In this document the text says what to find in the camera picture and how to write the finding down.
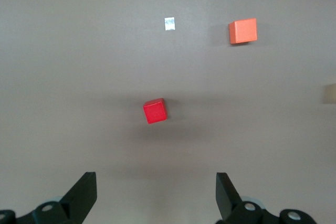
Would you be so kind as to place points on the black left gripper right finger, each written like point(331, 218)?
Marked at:
point(225, 197)

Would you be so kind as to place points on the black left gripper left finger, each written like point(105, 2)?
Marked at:
point(81, 195)

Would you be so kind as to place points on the red wooden block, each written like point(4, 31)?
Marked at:
point(155, 112)

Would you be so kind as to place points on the yellow wooden block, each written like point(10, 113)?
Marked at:
point(330, 94)

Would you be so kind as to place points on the orange wooden block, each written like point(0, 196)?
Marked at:
point(244, 31)

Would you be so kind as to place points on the small square tape patch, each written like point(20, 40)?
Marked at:
point(169, 23)

